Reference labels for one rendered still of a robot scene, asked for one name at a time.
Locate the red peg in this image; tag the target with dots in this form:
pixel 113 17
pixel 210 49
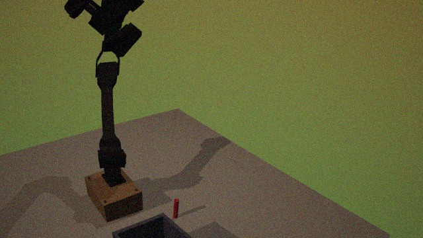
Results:
pixel 175 214

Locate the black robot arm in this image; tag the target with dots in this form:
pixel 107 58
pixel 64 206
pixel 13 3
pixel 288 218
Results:
pixel 110 156

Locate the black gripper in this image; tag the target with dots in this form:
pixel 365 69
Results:
pixel 103 20

